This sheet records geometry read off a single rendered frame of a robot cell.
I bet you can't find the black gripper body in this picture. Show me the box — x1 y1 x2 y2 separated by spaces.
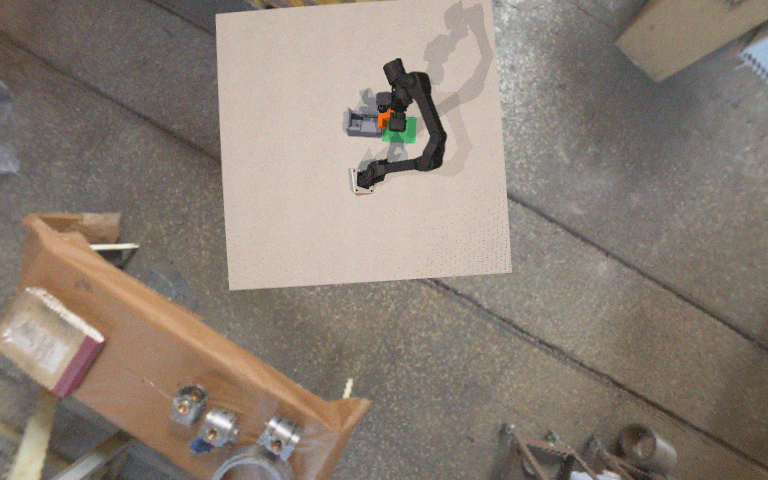
389 97 409 133

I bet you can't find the orange l-shaped part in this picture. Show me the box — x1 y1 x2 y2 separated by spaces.
378 109 394 129

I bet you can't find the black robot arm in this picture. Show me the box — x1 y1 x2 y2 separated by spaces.
357 58 448 189

